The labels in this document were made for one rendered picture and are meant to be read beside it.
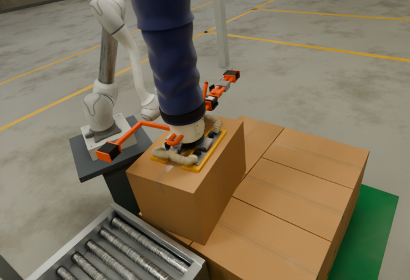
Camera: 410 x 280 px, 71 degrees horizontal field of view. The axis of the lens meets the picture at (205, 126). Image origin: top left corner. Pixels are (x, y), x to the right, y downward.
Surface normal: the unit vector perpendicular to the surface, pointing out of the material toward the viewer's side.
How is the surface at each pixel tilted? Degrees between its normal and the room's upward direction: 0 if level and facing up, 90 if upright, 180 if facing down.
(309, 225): 0
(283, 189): 0
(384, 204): 0
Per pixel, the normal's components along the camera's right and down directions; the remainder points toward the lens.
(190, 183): -0.12, -0.81
